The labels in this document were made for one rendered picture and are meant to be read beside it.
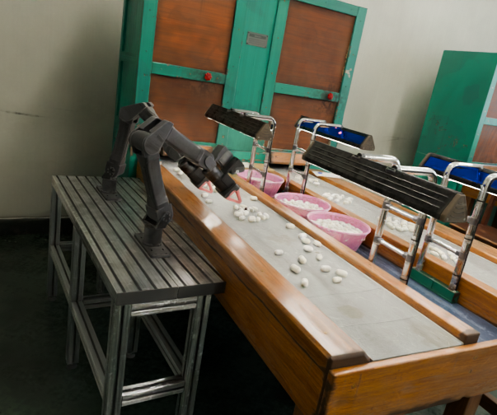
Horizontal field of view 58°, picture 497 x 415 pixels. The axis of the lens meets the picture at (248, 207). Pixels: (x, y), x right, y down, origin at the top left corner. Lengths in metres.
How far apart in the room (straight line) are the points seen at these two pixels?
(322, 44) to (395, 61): 1.85
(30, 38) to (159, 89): 1.00
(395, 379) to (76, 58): 2.73
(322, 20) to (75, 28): 1.54
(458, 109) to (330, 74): 1.80
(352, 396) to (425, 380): 0.22
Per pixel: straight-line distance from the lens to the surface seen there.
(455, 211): 1.14
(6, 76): 3.21
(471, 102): 4.45
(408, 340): 1.21
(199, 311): 1.43
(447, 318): 1.33
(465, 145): 4.42
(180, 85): 2.56
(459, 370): 1.30
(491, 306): 1.63
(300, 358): 1.09
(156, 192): 1.50
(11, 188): 3.34
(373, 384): 1.09
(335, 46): 2.99
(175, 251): 1.58
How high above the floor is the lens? 1.29
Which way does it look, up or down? 16 degrees down
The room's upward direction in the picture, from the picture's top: 10 degrees clockwise
